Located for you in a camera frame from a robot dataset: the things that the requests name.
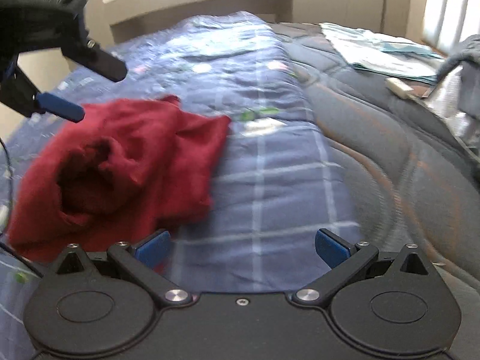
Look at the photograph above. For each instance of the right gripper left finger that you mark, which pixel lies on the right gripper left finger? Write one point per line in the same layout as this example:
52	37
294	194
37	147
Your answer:
137	262

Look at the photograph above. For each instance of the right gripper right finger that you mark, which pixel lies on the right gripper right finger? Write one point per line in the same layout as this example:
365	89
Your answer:
348	263

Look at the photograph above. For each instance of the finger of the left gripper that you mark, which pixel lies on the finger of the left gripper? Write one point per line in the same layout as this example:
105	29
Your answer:
22	96
90	55

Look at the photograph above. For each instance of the red long-sleeve sweater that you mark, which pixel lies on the red long-sleeve sweater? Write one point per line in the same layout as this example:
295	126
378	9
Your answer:
129	168

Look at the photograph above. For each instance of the blue plaid floral quilt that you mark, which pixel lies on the blue plaid floral quilt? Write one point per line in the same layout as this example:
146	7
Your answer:
275	185

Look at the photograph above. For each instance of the dark grey quilted mattress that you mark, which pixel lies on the dark grey quilted mattress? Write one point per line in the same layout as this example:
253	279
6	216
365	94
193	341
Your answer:
409	179

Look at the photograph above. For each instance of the white charger adapter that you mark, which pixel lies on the white charger adapter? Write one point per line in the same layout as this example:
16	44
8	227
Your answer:
399	88

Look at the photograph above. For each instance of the silver foil bag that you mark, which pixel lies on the silver foil bag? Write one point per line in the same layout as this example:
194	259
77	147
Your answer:
444	102

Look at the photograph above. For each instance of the light blue folded cloth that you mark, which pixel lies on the light blue folded cloth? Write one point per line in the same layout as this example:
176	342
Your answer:
376	52

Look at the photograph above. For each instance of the grey quilted blanket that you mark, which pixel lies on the grey quilted blanket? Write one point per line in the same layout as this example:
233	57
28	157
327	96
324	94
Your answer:
465	54

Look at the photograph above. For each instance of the padded headboard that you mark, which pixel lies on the padded headboard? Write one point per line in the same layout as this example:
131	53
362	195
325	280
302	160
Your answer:
446	23

